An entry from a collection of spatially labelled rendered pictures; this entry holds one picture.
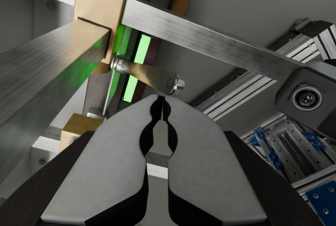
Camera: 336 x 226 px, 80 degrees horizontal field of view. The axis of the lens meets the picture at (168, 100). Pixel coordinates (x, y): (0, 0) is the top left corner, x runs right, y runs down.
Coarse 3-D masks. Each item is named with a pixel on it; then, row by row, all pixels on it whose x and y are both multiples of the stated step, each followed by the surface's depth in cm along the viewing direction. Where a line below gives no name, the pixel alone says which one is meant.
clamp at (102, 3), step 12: (84, 0) 21; (96, 0) 21; (108, 0) 21; (120, 0) 21; (84, 12) 22; (96, 12) 22; (108, 12) 22; (120, 12) 22; (108, 24) 23; (120, 24) 24; (120, 36) 27; (108, 48) 24; (108, 60) 25; (96, 72) 26
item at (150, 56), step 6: (150, 42) 40; (156, 42) 40; (150, 48) 41; (156, 48) 41; (150, 54) 42; (144, 60) 42; (150, 60) 42; (138, 84) 45; (144, 84) 45; (138, 90) 46; (138, 96) 47; (132, 102) 48
